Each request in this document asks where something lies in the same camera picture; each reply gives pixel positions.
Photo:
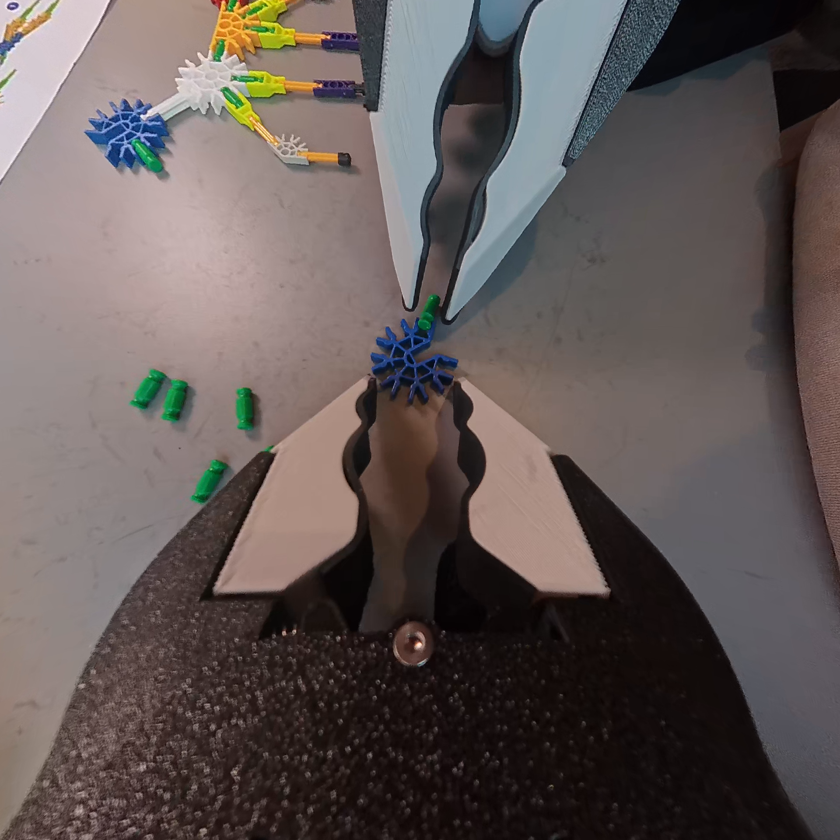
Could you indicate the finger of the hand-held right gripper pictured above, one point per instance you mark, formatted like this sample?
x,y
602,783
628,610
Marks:
x,y
558,98
407,131

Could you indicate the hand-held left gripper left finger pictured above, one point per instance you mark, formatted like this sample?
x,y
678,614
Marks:
x,y
295,525

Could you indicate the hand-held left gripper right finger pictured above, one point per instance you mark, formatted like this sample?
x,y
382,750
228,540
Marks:
x,y
538,525

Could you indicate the white instruction sheet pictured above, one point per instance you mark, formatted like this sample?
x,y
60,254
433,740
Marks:
x,y
39,65

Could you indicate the multicoloured construction toy model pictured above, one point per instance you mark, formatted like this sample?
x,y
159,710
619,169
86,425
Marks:
x,y
210,79

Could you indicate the grey desk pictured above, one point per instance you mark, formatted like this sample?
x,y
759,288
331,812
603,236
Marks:
x,y
590,328

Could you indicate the person's beige jacket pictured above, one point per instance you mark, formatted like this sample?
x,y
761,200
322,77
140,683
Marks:
x,y
817,328

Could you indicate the blue snowflake connector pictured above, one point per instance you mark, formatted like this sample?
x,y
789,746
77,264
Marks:
x,y
410,364
121,128

